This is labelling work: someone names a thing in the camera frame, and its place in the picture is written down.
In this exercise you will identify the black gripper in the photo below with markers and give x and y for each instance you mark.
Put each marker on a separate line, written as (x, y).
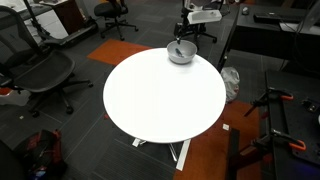
(181, 30)

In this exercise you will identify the blue marker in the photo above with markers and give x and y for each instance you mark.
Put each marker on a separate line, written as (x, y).
(179, 52)

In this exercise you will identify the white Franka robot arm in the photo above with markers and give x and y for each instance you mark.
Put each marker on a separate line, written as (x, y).
(203, 16)

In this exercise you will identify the grey bowl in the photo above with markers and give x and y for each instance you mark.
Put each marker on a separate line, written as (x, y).
(188, 55)

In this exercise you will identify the grey computer mouse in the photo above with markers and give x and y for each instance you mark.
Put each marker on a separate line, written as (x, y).
(245, 10)

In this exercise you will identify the black padded office chair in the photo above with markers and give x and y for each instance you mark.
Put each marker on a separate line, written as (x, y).
(110, 10)

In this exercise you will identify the black office desk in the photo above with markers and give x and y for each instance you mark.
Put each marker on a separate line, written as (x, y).
(260, 36)

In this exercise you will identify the black keyboard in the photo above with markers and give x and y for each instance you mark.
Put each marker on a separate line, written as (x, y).
(266, 17)

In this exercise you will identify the small white paper slip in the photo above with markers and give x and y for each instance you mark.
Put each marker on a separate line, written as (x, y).
(226, 127)

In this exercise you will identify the dark brown wooden cabinet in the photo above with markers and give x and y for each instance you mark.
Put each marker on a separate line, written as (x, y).
(70, 15)

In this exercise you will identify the black scooter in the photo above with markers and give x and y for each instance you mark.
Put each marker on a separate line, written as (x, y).
(66, 36)

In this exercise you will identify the white table base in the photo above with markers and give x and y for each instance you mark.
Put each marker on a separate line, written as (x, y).
(183, 155)

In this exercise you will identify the white cabinet desk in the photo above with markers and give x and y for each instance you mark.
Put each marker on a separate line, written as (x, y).
(53, 25)

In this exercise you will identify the grey monitor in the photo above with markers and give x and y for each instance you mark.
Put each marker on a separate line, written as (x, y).
(311, 16)

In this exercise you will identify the black mesh office chair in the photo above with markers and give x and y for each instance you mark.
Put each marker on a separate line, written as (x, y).
(43, 71)

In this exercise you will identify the small black electronic box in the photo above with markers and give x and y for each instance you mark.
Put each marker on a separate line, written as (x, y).
(311, 106)

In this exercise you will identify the white plastic container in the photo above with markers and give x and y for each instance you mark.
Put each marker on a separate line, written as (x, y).
(15, 98)

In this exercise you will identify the red and black backpack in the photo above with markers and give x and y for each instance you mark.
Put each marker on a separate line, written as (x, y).
(40, 150)

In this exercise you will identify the black stand post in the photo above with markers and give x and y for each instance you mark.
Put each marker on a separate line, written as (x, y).
(233, 150)

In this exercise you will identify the black robot mount table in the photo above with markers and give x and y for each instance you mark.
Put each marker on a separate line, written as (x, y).
(293, 123)

